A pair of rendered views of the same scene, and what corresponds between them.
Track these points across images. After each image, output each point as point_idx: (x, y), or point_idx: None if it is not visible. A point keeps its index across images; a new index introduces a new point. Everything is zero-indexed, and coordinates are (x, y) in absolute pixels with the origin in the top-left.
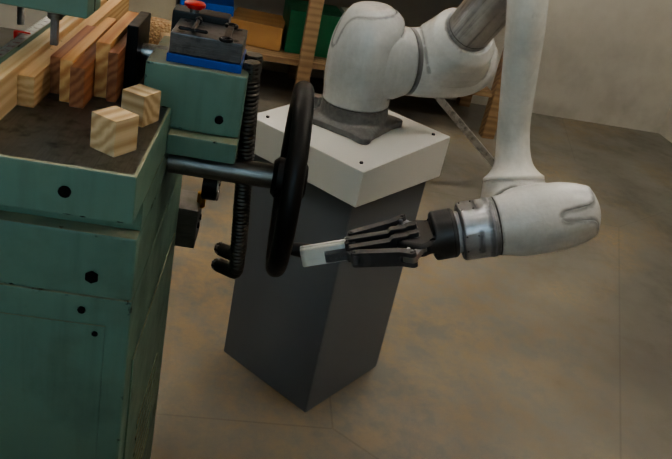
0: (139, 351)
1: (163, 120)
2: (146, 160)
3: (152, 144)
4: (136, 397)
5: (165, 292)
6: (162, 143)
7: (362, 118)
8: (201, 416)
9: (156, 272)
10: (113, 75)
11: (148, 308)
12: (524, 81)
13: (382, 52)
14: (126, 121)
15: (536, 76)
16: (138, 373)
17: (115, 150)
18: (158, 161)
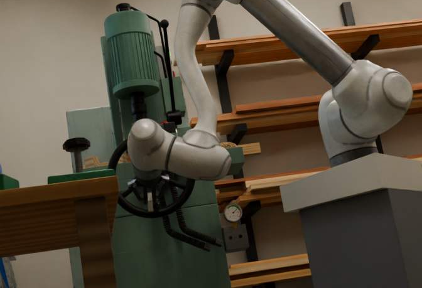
0: (122, 259)
1: (124, 162)
2: (88, 168)
3: (101, 165)
4: (130, 287)
5: (200, 266)
6: (124, 170)
7: (331, 162)
8: None
9: (155, 236)
10: None
11: (142, 248)
12: (186, 86)
13: (322, 115)
14: (88, 157)
15: (189, 81)
16: (127, 273)
17: (85, 167)
18: (119, 176)
